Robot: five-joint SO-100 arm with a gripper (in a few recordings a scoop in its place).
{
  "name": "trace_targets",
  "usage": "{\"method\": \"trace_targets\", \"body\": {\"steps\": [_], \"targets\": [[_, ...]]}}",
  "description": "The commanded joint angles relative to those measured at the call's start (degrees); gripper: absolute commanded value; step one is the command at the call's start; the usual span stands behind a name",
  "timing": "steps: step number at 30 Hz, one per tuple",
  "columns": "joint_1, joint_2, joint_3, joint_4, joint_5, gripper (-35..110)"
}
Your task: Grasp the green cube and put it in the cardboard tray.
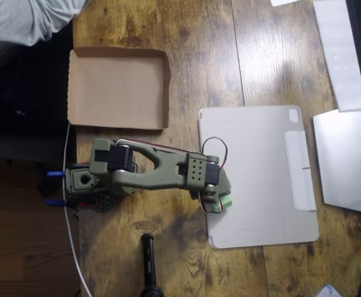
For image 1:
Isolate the beige tablet case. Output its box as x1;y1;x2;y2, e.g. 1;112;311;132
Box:
197;104;320;250

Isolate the person in grey shirt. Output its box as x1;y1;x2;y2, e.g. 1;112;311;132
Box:
0;0;91;78

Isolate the brown cardboard tray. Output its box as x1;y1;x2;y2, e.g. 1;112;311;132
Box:
66;46;171;131

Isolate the white foam sheet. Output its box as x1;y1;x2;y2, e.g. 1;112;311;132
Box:
313;0;361;113

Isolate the green foam cube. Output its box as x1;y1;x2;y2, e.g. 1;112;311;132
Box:
211;194;234;214

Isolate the white power cable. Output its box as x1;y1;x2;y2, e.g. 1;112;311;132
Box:
62;123;92;297

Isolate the red white black servo cable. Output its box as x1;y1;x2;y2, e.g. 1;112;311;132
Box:
198;191;227;215
116;137;229;170

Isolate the white and blue packet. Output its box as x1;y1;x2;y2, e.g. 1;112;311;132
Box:
316;284;344;297

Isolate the silver monitor stand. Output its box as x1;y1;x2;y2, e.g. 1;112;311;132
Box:
312;108;361;215

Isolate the black camera stand pole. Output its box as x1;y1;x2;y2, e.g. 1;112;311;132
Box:
138;233;166;297

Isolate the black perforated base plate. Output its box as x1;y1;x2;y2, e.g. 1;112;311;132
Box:
90;191;124;214

